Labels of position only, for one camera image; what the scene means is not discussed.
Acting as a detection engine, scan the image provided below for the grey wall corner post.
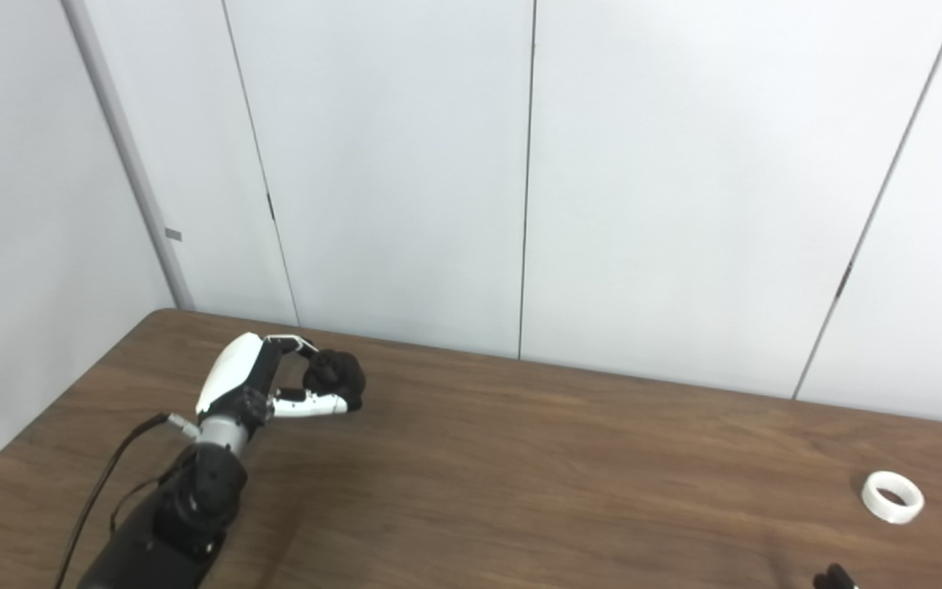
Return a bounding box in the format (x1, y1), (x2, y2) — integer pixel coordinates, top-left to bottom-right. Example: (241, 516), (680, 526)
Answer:
(62, 0), (195, 310)

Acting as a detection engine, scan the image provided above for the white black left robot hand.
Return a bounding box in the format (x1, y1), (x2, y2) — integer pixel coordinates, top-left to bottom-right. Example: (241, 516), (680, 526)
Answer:
(195, 332), (362, 428)

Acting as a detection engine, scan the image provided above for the thin black left arm wire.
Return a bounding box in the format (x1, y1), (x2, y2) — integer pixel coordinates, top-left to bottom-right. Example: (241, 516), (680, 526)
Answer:
(110, 474), (166, 534)

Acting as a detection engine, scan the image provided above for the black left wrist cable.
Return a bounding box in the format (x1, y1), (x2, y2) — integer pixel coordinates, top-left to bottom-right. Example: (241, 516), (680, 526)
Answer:
(52, 412), (199, 589)

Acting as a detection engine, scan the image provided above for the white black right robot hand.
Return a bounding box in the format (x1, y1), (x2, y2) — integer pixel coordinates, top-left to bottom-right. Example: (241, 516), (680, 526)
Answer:
(813, 563), (860, 589)

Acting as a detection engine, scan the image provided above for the round black gear part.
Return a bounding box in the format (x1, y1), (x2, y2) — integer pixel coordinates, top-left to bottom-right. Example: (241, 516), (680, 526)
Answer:
(303, 349), (367, 410)

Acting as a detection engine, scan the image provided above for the white plastic ring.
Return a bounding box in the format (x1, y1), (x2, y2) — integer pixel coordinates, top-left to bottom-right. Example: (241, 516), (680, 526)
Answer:
(861, 471), (926, 525)

